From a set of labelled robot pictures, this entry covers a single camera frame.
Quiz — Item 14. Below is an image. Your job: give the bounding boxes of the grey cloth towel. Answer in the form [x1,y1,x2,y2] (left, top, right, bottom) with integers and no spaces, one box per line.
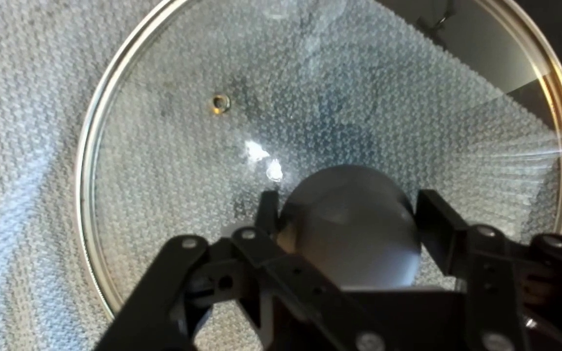
[0,0,562,351]

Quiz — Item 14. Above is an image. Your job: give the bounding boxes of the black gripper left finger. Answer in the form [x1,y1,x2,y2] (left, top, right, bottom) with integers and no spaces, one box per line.
[92,187,362,351]

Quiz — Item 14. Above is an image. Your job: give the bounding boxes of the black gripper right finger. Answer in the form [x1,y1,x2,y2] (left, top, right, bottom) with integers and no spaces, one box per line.
[416,187,562,351]

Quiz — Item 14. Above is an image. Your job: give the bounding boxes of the glass lid with grey knob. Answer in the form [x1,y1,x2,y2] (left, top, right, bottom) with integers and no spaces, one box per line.
[75,0,562,327]

